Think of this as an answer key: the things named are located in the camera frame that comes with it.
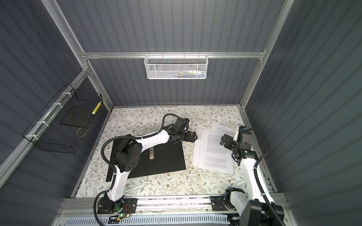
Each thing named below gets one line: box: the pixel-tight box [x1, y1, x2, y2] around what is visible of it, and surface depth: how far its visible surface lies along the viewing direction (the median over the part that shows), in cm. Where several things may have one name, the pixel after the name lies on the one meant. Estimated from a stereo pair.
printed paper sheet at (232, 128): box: [210, 123, 239, 134], surface depth 109 cm
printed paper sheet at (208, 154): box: [192, 128, 235, 175], surface depth 93 cm
